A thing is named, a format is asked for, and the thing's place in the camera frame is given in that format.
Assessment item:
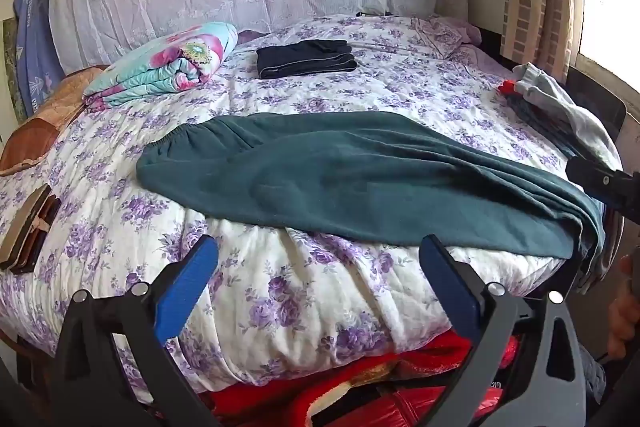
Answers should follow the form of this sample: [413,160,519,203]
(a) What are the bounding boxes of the light grey garment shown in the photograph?
[512,62,623,170]

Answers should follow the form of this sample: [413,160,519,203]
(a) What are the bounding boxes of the blue patterned hanging cloth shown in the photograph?
[12,0,66,118]

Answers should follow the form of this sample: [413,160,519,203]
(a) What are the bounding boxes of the brown layered pad stack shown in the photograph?
[0,184,62,275]

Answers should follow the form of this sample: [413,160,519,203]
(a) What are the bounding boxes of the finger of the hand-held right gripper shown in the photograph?
[566,156,640,225]

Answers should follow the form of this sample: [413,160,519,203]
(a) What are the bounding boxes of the red blanket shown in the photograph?
[200,332,521,427]

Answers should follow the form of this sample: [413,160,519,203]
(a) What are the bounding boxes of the person's right hand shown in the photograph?
[607,254,640,358]

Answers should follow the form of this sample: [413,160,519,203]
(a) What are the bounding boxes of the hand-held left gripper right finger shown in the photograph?
[419,234,588,427]

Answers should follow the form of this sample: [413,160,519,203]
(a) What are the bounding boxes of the purple floral pillow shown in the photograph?
[412,16,483,58]

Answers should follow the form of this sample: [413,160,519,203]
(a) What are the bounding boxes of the person's grey patterned clothing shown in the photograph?
[580,342,608,408]

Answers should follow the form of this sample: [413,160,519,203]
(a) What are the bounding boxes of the folded dark navy pants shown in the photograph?
[256,39,358,80]

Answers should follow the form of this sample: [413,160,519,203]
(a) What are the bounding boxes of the brown pillow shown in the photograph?
[0,66,108,178]

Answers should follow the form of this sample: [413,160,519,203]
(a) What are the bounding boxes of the green patterned panel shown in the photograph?
[1,18,28,124]

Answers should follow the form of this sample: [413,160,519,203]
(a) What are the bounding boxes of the dark green pants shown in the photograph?
[136,111,607,280]

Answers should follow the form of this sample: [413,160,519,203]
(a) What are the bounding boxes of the dark blue grey garment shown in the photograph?
[505,94,596,158]

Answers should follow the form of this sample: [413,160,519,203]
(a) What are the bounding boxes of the folded teal pink floral quilt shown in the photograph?
[82,22,239,112]

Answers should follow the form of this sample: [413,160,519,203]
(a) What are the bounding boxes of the window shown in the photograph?
[570,0,640,118]

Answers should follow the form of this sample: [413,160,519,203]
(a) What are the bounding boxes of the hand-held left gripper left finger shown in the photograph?
[52,234,221,427]

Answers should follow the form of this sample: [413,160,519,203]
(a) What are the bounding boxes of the purple floral bedspread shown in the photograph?
[0,14,616,408]

